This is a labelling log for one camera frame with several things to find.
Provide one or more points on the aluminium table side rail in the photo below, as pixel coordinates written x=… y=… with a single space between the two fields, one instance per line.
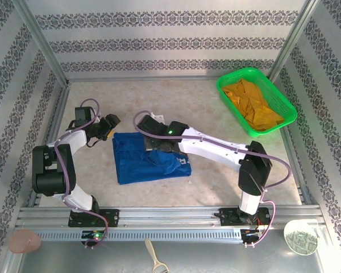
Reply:
x=294 y=159
x=52 y=130

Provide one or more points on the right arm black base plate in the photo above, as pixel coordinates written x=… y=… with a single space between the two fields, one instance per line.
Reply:
x=227 y=217

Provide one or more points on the aluminium frame post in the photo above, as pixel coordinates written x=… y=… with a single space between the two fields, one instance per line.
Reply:
x=39 y=39
x=294 y=39

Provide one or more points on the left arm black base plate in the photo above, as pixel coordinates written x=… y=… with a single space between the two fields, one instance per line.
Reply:
x=113 y=217

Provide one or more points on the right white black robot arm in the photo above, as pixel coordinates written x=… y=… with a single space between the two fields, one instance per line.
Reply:
x=216 y=150

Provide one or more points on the beige plastic peeler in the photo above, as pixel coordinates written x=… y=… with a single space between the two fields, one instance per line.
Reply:
x=150 y=250

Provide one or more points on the pink translucent cup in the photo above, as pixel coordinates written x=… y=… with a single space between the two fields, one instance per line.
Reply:
x=24 y=241

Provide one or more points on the blue t-shirt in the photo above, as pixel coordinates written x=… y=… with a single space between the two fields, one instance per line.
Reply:
x=147 y=162

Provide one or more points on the green plastic mesh basket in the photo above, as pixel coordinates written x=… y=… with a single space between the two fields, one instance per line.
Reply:
x=278 y=94

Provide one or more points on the small circuit board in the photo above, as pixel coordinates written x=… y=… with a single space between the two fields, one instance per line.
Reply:
x=253 y=233
x=95 y=235

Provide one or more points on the green patterned round plate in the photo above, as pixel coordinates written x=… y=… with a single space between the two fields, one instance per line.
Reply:
x=301 y=237

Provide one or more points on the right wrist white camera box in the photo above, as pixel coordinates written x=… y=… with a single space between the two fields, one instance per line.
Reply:
x=157 y=116

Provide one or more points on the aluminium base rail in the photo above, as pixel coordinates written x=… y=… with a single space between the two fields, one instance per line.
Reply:
x=173 y=217

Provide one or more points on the left small circuit board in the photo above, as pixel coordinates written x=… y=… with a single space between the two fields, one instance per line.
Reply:
x=95 y=235

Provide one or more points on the right small circuit board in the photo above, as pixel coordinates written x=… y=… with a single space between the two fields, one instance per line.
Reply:
x=253 y=233

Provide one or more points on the orange cloth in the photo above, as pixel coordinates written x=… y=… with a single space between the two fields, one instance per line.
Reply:
x=253 y=105

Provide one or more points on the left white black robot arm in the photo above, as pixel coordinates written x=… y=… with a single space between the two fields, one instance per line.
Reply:
x=74 y=145

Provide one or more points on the aluminium table back rail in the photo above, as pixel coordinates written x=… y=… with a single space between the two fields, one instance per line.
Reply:
x=145 y=78

